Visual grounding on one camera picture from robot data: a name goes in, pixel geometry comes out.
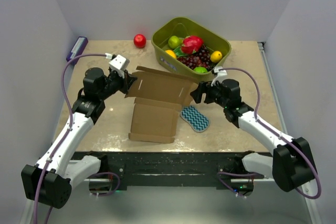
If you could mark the red dragon fruit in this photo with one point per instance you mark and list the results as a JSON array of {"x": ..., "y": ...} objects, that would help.
[{"x": 191, "y": 44}]

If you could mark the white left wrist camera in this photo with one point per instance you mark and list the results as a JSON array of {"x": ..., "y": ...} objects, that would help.
[{"x": 119, "y": 63}]

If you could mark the red apple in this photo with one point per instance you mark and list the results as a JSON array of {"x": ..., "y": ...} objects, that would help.
[{"x": 139, "y": 40}]

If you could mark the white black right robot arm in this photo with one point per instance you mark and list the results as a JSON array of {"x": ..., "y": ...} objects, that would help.
[{"x": 291, "y": 162}]

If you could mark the green apple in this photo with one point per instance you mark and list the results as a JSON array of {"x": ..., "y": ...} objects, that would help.
[{"x": 174, "y": 42}]

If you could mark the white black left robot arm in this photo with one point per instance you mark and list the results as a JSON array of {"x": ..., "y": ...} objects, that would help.
[{"x": 50, "y": 181}]

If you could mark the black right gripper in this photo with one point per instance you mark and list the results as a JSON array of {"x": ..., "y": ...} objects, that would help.
[{"x": 204, "y": 87}]

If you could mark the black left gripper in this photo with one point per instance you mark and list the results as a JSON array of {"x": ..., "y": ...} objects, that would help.
[{"x": 126, "y": 82}]

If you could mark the brown cardboard paper box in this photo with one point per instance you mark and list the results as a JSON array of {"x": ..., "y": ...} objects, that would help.
[{"x": 159, "y": 98}]

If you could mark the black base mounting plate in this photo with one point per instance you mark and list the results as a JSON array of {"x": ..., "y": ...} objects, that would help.
[{"x": 121, "y": 170}]

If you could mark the orange fruit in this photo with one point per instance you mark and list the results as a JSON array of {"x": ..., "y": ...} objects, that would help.
[{"x": 171, "y": 53}]

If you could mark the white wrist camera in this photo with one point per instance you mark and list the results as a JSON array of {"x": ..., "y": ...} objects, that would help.
[
  {"x": 119, "y": 63},
  {"x": 220, "y": 75}
]

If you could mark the blue zigzag sponge cloth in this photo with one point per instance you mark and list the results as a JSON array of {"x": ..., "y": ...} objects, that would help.
[{"x": 195, "y": 119}]

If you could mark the green plastic tub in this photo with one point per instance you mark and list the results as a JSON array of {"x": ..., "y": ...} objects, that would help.
[{"x": 183, "y": 27}]

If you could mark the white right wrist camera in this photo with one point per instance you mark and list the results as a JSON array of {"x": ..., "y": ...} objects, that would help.
[{"x": 220, "y": 75}]

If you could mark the purple grape bunch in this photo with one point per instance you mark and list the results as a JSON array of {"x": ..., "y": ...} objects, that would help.
[{"x": 201, "y": 58}]

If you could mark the purple rectangular box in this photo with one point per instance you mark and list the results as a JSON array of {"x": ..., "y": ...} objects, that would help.
[{"x": 77, "y": 48}]

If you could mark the green lime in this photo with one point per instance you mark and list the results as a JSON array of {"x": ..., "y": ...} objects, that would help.
[{"x": 200, "y": 70}]

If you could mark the yellow lemon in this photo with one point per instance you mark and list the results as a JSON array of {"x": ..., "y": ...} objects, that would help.
[{"x": 216, "y": 57}]

